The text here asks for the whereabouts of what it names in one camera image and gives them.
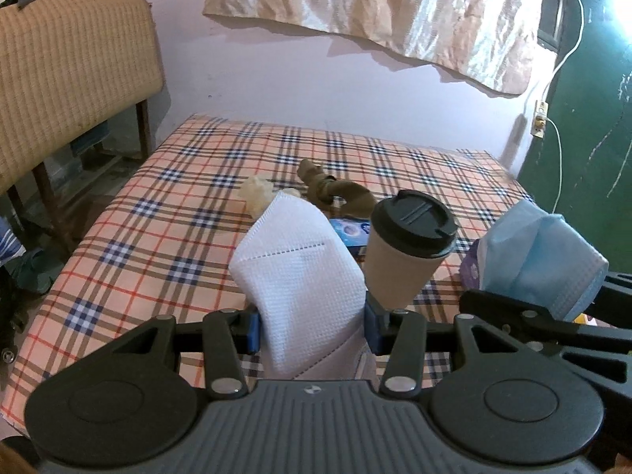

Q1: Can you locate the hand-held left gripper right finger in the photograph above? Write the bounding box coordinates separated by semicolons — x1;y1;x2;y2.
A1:
365;293;534;396

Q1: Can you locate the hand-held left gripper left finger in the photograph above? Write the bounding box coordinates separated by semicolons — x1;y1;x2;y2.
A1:
99;307;261;400

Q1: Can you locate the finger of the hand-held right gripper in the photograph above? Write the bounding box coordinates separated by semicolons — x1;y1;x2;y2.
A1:
585;271;632;329
459;289;632;396

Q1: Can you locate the blue face mask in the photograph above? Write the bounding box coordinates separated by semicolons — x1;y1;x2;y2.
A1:
476;201;609;324

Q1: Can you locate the white face mask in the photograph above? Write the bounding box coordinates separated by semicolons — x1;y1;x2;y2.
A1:
228;190;378;381

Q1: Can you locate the brown cup with black lid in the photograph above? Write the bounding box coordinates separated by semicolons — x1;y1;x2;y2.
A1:
363;189;460;309

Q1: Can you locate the blue tissue packet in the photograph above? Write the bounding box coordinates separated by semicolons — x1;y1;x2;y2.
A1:
328;217;371;258

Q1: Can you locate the brown cloth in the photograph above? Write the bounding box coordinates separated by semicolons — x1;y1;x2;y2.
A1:
297;158;377;220

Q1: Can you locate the purple bag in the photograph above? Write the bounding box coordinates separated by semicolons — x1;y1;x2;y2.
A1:
459;252;482;291

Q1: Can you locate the cream crumpled cloth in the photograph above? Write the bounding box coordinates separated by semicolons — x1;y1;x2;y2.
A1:
239;176;273;218

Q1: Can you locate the plaid tablecloth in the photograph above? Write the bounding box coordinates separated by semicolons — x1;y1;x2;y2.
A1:
0;113;539;425

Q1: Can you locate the green door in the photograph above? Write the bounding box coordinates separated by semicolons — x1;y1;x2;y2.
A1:
516;0;632;277

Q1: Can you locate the blue plaid cloth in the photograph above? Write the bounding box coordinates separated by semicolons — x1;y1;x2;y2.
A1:
0;217;25;262

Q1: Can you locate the wicker chair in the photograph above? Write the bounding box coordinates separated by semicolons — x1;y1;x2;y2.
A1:
0;0;166;258

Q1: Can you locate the white cable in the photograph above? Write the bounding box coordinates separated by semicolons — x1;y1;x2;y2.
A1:
536;0;586;213

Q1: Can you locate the wall socket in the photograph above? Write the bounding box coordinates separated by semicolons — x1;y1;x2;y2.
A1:
530;100;550;139

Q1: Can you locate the dark window frame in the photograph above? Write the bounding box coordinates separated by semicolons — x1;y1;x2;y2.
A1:
537;0;576;53

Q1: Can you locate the beige wall cloth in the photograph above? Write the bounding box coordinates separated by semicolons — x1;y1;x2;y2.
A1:
202;0;549;97

